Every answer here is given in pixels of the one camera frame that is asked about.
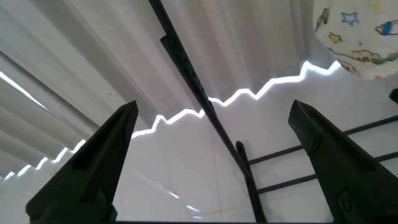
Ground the cream printed garment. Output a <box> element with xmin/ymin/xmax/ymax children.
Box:
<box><xmin>313</xmin><ymin>0</ymin><xmax>398</xmax><ymax>80</ymax></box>

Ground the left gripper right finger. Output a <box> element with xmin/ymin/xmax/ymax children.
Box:
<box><xmin>287</xmin><ymin>99</ymin><xmax>398</xmax><ymax>223</ymax></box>

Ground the white curtain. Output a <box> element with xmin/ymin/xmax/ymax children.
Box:
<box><xmin>0</xmin><ymin>0</ymin><xmax>340</xmax><ymax>182</ymax></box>

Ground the black clothes rack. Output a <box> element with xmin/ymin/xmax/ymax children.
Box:
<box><xmin>148</xmin><ymin>0</ymin><xmax>398</xmax><ymax>223</ymax></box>

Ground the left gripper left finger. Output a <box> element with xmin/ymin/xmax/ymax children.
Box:
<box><xmin>25</xmin><ymin>100</ymin><xmax>139</xmax><ymax>223</ymax></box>

